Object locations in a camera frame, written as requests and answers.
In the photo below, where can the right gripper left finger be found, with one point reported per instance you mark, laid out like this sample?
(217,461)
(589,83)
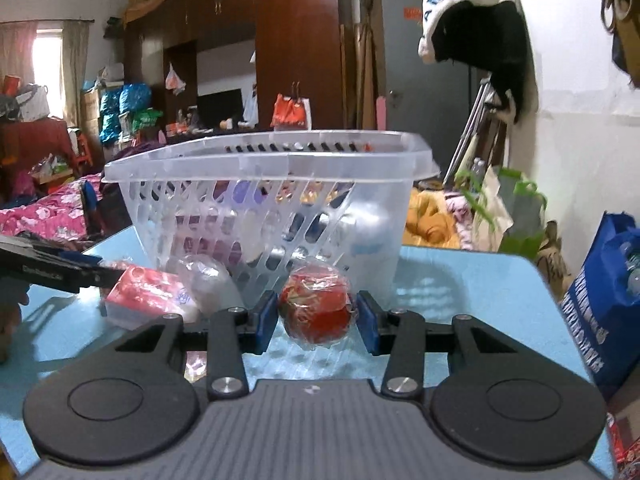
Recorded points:
(231,333)

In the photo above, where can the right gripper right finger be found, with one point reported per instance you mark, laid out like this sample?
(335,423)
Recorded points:
(400,335)

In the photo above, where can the red ball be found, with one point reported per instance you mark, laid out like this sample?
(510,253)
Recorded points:
(315,305)

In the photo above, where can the clear bagged item on table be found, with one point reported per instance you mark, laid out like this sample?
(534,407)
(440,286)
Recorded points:
(207,281)

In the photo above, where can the red white packet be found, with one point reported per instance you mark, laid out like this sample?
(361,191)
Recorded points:
(142,294)

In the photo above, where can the orange yellow blanket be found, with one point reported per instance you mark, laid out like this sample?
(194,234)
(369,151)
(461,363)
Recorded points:
(429,223)

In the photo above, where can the white plastic laundry basket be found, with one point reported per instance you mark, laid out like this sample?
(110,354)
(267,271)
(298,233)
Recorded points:
(262,203)

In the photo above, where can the green white tote bag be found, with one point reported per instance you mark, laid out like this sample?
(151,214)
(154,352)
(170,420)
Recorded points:
(508,211)

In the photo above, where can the maroon clothing pile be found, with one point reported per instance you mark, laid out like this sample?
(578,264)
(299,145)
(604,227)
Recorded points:
(132,150)

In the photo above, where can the blue plastic bags stack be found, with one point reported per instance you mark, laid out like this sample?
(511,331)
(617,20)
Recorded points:
(117,108)

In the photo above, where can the blue shopping bag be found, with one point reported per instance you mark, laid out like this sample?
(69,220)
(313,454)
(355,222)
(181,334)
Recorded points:
(601,306)

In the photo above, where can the black television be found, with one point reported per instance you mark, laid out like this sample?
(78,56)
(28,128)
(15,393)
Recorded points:
(217,107)

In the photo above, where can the orange white hanging bag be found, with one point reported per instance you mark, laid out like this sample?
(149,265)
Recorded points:
(291,113)

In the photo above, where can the grey door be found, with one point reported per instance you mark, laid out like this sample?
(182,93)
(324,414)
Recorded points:
(431,100)

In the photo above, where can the metal crutches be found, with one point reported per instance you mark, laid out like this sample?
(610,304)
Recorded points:
(477,112)

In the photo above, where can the dark red wooden wardrobe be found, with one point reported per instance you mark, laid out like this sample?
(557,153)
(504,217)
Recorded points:
(303,48)

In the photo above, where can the white hooded jacket hanging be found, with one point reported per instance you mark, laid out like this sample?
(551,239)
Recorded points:
(490,35)

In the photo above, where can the brown hanging bag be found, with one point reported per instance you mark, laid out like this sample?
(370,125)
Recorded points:
(620,18)

